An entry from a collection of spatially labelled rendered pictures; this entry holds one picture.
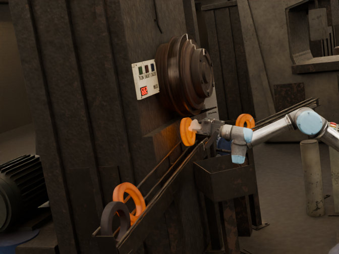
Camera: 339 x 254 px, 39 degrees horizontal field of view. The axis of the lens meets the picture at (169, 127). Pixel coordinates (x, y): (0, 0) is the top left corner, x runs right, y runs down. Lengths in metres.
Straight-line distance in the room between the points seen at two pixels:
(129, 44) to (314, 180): 1.65
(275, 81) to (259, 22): 0.67
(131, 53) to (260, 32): 3.18
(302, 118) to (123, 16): 1.03
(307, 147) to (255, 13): 2.46
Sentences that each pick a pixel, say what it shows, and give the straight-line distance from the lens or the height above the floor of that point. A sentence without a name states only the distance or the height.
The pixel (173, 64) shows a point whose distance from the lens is 2.58.
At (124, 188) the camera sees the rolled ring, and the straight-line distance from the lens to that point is 2.04.
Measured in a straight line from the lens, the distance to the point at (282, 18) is 5.34.
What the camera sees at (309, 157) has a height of 0.42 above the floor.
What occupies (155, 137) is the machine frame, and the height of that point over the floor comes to 0.86.
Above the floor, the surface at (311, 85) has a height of 0.64.
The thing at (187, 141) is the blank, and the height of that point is 0.78.
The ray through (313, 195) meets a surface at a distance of 3.42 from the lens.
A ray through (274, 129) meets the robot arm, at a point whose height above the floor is 0.77.
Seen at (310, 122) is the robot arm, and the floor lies 0.82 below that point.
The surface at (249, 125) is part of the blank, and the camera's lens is 3.22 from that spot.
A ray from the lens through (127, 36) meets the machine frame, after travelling 2.40.
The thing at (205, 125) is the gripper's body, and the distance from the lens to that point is 2.55.
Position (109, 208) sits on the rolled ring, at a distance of 1.84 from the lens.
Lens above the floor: 1.31
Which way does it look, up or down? 10 degrees down
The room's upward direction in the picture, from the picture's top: 9 degrees counter-clockwise
